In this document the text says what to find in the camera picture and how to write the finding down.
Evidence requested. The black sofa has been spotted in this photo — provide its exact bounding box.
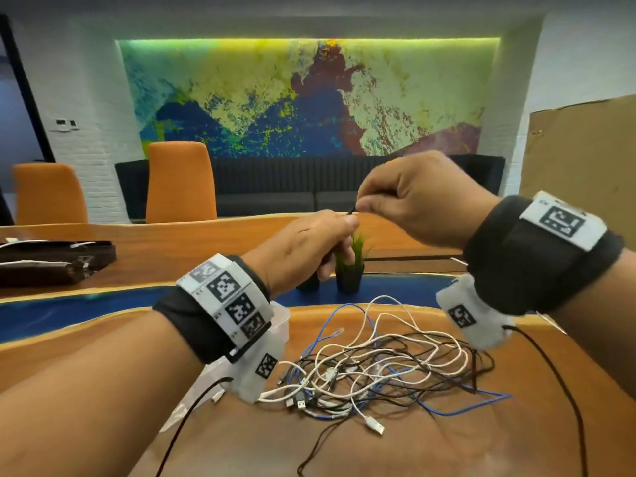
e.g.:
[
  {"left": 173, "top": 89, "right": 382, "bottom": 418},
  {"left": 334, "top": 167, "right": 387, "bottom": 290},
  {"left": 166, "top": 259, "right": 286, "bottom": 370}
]
[{"left": 114, "top": 153, "right": 507, "bottom": 222}]

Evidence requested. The orange chair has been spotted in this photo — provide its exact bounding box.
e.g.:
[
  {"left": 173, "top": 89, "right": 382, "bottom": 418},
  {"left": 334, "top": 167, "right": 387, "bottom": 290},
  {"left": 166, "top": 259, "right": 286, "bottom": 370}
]
[
  {"left": 145, "top": 141, "right": 218, "bottom": 224},
  {"left": 11, "top": 162, "right": 89, "bottom": 227}
]

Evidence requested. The person's left hand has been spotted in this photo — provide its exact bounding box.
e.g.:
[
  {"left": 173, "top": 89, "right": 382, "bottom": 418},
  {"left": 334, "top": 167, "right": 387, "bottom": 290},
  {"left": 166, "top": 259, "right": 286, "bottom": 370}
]
[{"left": 240, "top": 209, "right": 361, "bottom": 299}]

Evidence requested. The wooden table with blue inlay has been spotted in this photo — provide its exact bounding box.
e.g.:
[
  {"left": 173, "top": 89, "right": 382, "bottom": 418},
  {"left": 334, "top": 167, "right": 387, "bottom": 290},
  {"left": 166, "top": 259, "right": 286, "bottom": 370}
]
[{"left": 0, "top": 211, "right": 636, "bottom": 477}]

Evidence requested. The tangle of mixed cables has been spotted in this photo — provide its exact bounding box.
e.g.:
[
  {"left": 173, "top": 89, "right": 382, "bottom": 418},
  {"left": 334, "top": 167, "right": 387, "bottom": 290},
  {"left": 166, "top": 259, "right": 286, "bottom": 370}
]
[{"left": 257, "top": 294, "right": 513, "bottom": 476}]

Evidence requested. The black camera cord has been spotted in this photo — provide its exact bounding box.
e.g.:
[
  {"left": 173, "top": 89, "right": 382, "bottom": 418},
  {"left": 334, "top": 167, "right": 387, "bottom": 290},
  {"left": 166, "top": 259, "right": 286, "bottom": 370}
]
[
  {"left": 156, "top": 376, "right": 233, "bottom": 477},
  {"left": 502, "top": 324, "right": 590, "bottom": 477}
]

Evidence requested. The black left camera cord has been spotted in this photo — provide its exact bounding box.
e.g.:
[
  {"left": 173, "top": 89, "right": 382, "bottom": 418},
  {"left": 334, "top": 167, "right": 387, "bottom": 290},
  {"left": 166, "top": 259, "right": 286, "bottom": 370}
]
[{"left": 156, "top": 376, "right": 233, "bottom": 477}]

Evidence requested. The black braided cable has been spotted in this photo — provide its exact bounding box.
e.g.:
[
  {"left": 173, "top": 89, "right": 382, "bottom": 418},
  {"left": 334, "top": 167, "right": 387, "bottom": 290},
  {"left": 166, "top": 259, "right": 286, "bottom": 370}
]
[{"left": 323, "top": 205, "right": 360, "bottom": 269}]

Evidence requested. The colourful abstract wall painting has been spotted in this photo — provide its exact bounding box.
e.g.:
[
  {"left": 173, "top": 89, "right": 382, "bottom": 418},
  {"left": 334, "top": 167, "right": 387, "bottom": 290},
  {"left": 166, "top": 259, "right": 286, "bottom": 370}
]
[{"left": 117, "top": 38, "right": 500, "bottom": 160}]

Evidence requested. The person's left forearm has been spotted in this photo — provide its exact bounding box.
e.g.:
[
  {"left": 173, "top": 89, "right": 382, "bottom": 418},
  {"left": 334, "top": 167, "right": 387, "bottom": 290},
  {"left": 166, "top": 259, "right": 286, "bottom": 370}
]
[{"left": 0, "top": 322, "right": 207, "bottom": 477}]

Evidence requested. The black right camera cord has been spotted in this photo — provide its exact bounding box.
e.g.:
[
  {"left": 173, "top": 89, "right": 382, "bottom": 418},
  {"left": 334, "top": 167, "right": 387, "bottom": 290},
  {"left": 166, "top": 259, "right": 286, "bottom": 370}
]
[{"left": 502, "top": 324, "right": 590, "bottom": 477}]

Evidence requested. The clear plastic container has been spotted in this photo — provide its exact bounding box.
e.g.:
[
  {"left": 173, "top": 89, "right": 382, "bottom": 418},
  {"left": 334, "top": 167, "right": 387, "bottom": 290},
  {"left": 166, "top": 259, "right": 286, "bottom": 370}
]
[{"left": 158, "top": 300, "right": 292, "bottom": 433}]

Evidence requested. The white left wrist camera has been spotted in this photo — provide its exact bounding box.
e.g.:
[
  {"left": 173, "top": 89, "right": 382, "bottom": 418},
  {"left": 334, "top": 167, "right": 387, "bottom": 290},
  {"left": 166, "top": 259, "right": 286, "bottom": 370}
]
[{"left": 221, "top": 335, "right": 287, "bottom": 404}]

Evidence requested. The dark framed glass door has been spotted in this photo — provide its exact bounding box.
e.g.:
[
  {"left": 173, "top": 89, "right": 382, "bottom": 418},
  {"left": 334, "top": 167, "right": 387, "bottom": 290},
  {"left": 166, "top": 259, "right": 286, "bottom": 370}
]
[{"left": 0, "top": 14, "right": 56, "bottom": 194}]

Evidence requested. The green potted plant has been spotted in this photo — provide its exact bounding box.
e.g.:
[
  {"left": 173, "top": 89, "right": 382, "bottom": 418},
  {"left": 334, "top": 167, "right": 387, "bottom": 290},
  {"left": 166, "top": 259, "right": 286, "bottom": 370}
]
[{"left": 333, "top": 232, "right": 371, "bottom": 295}]

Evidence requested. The person's right hand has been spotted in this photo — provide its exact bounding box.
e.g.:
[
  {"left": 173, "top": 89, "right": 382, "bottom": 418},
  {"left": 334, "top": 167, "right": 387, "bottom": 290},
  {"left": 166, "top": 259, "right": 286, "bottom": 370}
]
[{"left": 355, "top": 149, "right": 500, "bottom": 250}]

